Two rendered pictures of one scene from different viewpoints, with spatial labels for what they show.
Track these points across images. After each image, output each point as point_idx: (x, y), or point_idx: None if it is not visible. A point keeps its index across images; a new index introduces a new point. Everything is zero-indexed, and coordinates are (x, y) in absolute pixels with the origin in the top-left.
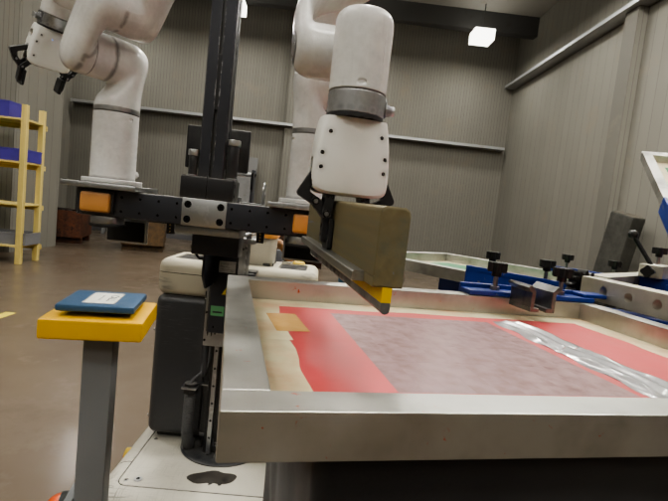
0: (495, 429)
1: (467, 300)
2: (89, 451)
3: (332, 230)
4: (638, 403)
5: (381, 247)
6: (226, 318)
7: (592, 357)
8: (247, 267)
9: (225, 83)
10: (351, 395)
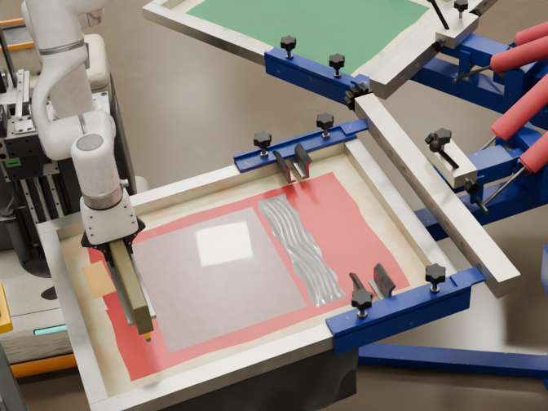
0: (201, 386)
1: (240, 177)
2: (2, 377)
3: (111, 257)
4: (273, 346)
5: (138, 322)
6: (66, 325)
7: (303, 258)
8: (26, 112)
9: None
10: (141, 390)
